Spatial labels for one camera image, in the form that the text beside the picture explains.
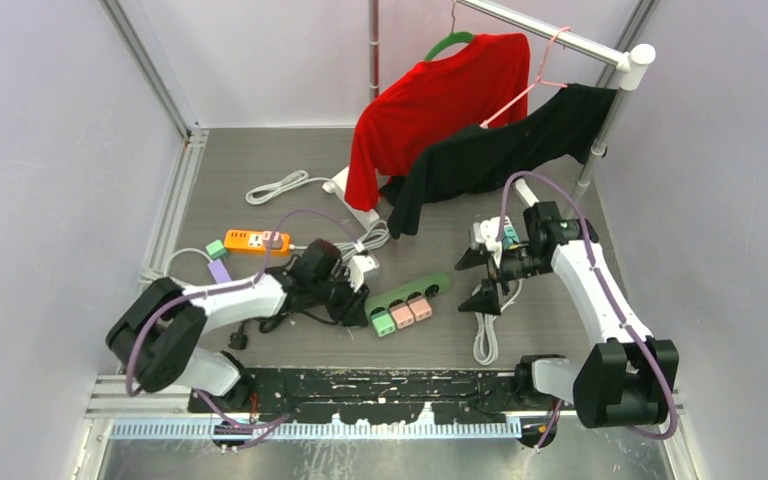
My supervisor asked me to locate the green hanger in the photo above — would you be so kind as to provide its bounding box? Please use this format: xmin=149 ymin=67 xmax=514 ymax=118
xmin=423 ymin=1 xmax=475 ymax=62

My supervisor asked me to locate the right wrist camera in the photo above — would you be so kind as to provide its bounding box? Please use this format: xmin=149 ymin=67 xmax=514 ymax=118
xmin=470 ymin=217 xmax=503 ymax=255

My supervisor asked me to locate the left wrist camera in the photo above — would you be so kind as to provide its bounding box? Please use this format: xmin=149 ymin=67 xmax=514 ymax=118
xmin=347 ymin=253 xmax=380 ymax=291

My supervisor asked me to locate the purple power strip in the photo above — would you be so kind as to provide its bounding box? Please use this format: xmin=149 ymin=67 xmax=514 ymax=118
xmin=208 ymin=258 xmax=232 ymax=284

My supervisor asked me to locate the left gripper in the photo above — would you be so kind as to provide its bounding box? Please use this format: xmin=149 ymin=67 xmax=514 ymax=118
xmin=310 ymin=267 xmax=369 ymax=326

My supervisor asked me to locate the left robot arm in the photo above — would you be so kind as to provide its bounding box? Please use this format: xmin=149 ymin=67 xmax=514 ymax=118
xmin=106 ymin=239 xmax=379 ymax=413

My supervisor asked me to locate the green power strip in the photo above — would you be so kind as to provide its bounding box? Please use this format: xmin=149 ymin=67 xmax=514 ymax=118
xmin=365 ymin=272 xmax=452 ymax=320

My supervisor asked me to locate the red shirt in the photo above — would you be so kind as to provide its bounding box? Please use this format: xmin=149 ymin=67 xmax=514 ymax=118
xmin=345 ymin=33 xmax=531 ymax=211

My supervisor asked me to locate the teal green plug adapter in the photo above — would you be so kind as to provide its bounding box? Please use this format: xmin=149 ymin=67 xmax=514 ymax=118
xmin=205 ymin=240 xmax=229 ymax=260

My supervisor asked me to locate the black shirt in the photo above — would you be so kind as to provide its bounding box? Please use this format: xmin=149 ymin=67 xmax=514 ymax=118
xmin=380 ymin=84 xmax=618 ymax=239

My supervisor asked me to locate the white coiled cable front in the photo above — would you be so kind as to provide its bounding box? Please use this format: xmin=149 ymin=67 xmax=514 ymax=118
xmin=471 ymin=278 xmax=524 ymax=367

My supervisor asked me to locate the pink hanger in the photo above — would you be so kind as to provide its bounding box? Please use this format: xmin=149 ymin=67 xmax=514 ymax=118
xmin=479 ymin=26 xmax=572 ymax=129

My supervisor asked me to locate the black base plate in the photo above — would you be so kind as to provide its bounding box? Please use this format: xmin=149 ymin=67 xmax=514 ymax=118
xmin=216 ymin=367 xmax=554 ymax=425

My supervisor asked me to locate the pink plug adapter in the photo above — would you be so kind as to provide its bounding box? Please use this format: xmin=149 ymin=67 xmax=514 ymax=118
xmin=389 ymin=303 xmax=415 ymax=330
xmin=407 ymin=296 xmax=433 ymax=322

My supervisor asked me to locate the pink adapter on orange strip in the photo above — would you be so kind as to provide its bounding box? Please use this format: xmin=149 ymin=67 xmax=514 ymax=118
xmin=262 ymin=231 xmax=285 ymax=250

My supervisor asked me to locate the white coiled cable back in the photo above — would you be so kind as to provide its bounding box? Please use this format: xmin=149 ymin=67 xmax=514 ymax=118
xmin=246 ymin=170 xmax=336 ymax=207

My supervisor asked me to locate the metal clothes rack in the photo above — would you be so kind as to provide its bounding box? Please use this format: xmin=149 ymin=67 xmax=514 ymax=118
xmin=322 ymin=0 xmax=657 ymax=230

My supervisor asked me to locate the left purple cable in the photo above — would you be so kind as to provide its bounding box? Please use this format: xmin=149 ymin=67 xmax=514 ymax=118
xmin=125 ymin=209 xmax=362 ymax=452

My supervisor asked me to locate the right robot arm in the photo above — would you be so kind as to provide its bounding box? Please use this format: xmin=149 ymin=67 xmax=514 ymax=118
xmin=456 ymin=202 xmax=679 ymax=428

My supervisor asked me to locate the orange power strip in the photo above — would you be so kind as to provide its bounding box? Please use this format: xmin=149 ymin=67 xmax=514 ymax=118
xmin=223 ymin=229 xmax=290 ymax=256

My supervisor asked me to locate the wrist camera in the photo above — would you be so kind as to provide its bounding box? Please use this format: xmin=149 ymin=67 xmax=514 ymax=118
xmin=470 ymin=217 xmax=503 ymax=255
xmin=347 ymin=253 xmax=380 ymax=291

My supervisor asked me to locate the white power strip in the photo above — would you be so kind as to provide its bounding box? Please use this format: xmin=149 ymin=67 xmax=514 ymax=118
xmin=502 ymin=219 xmax=520 ymax=249

